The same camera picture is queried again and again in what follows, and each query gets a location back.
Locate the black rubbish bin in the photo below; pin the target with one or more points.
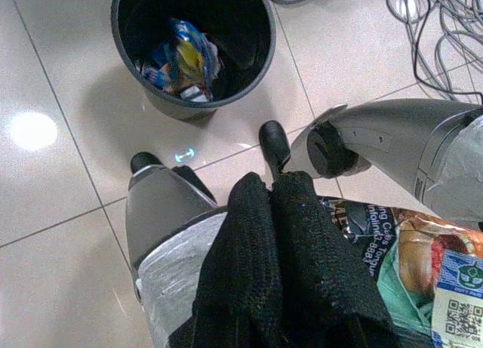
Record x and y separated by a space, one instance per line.
181 110

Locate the dark green orange snack wrapper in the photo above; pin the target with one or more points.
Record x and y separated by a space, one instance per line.
415 257

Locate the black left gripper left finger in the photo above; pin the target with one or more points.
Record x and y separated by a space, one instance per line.
241 257

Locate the blue yellow snack wrapper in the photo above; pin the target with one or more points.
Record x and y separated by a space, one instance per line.
188 53

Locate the grey right robot leg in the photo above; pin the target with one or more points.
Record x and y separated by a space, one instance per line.
396 136

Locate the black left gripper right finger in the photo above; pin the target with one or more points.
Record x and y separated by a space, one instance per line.
317 272

